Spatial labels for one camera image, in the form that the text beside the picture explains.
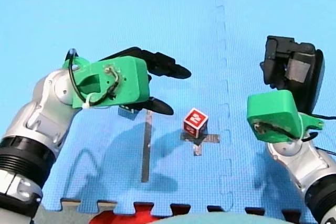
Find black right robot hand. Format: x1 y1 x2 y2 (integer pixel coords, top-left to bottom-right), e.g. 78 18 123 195
259 35 326 116

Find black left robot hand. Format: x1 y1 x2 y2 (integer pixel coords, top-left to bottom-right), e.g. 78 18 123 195
99 47 192 116

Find red cube white marks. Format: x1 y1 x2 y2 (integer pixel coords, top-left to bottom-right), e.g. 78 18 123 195
183 107 209 139

